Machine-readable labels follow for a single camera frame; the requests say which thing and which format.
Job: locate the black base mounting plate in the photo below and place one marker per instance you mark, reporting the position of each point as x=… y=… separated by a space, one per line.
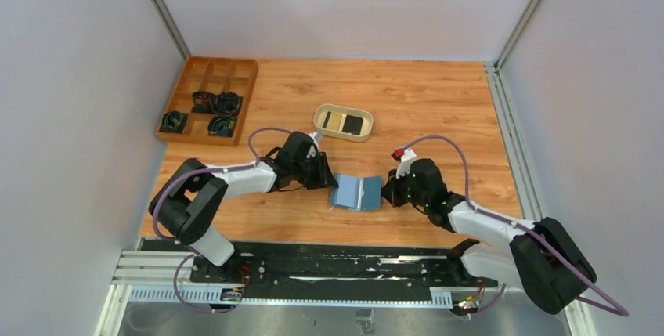
x=320 y=272

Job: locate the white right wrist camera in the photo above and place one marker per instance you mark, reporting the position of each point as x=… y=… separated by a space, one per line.
x=405 y=157

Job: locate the rolled dark belt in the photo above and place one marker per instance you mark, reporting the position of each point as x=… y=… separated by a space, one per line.
x=173 y=122
x=221 y=126
x=227 y=104
x=202 y=102

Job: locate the wooden compartment organizer box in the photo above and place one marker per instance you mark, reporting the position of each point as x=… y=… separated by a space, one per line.
x=215 y=75

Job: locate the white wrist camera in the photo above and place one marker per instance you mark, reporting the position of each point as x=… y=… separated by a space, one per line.
x=405 y=157
x=314 y=150

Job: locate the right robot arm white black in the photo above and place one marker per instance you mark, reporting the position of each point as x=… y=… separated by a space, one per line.
x=539 y=258

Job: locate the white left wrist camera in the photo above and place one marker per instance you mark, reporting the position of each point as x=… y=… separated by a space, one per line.
x=314 y=150

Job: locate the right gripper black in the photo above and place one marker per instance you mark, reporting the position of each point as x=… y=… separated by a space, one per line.
x=391 y=191

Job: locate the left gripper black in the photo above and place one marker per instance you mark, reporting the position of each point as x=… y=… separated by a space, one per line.
x=324 y=178

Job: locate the gold card in tray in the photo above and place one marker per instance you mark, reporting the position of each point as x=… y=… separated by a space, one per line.
x=335 y=121

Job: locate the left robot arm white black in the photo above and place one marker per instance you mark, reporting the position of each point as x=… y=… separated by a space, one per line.
x=184 y=209

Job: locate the blue leather card holder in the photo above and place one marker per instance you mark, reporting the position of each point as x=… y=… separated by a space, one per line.
x=356 y=193

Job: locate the black card in tray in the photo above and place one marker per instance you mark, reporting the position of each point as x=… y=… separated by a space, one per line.
x=352 y=125

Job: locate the beige oval tray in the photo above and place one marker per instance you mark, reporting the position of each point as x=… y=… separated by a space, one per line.
x=322 y=114

